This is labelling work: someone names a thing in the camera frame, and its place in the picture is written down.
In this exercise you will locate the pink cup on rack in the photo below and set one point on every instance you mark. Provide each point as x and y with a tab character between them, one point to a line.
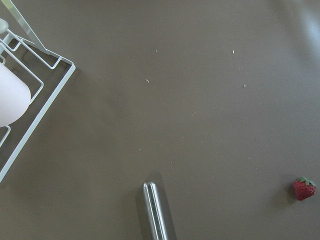
15	97

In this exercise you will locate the steel muddler black tip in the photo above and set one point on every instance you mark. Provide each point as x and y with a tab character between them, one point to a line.
154	211

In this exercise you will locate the red strawberry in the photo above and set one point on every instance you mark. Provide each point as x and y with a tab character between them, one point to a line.
304	188

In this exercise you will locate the white wire cup rack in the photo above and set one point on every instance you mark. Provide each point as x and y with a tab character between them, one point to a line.
43	71

